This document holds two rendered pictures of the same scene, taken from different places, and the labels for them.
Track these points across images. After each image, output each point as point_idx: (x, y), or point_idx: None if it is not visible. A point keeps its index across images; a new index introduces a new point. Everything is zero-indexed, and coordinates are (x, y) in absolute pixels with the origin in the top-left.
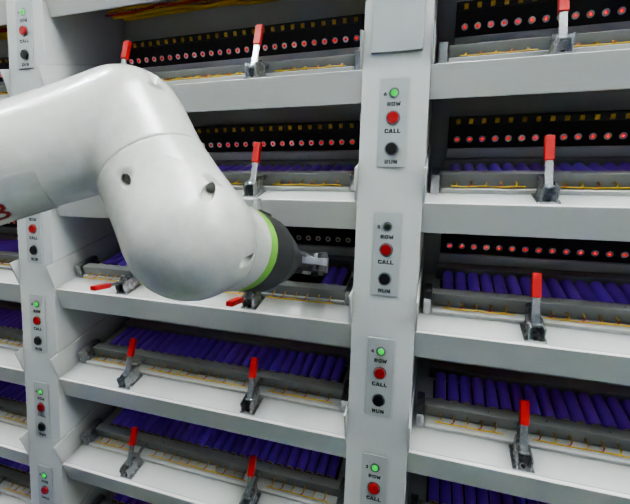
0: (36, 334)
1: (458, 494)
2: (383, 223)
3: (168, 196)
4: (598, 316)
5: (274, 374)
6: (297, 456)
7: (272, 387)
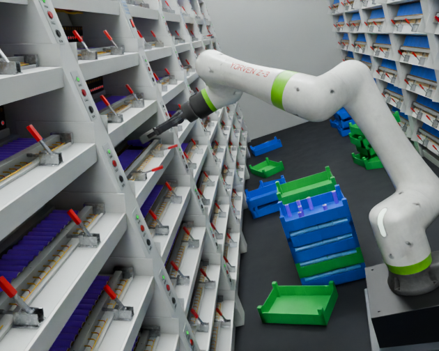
0: (145, 239)
1: None
2: (162, 105)
3: None
4: None
5: (162, 193)
6: None
7: (164, 200)
